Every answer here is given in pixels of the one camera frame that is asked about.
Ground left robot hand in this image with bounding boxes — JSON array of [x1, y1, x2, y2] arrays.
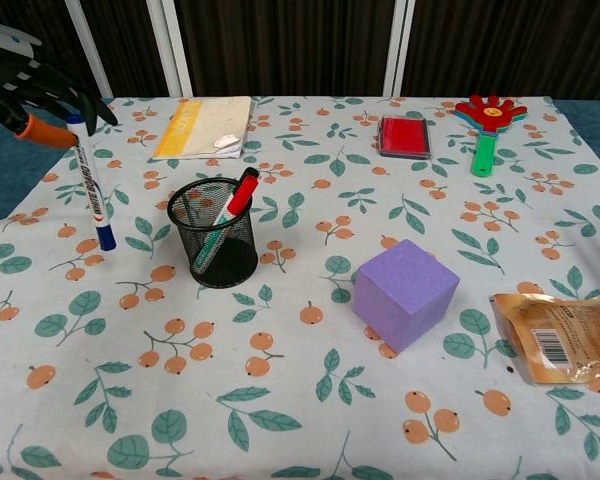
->
[[0, 18, 120, 150]]

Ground blue-capped whiteboard marker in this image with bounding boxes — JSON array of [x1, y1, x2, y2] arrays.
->
[[65, 113, 118, 251]]

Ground red-capped whiteboard marker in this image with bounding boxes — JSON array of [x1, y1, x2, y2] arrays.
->
[[193, 174, 260, 267]]

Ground black mesh pen holder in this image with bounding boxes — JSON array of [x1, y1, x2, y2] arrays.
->
[[166, 177, 260, 289]]

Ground yellow and cream notebook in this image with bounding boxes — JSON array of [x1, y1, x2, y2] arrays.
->
[[152, 95, 255, 161]]

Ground red ink pad case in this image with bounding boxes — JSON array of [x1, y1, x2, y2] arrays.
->
[[377, 114, 433, 161]]

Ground floral fruit-print tablecloth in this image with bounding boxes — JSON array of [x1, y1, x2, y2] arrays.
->
[[0, 94, 600, 480]]

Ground purple foam cube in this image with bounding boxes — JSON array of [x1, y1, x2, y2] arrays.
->
[[352, 238, 460, 354]]

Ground colourful hand clapper toy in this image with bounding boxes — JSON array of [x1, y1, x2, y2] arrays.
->
[[453, 94, 530, 178]]

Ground brown snack pouch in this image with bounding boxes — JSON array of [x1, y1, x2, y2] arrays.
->
[[488, 292, 600, 385]]

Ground white metal frame post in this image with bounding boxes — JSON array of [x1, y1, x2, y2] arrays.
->
[[382, 0, 416, 97], [63, 0, 114, 99]]

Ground white double frame post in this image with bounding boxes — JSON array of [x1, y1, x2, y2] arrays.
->
[[145, 0, 194, 97]]

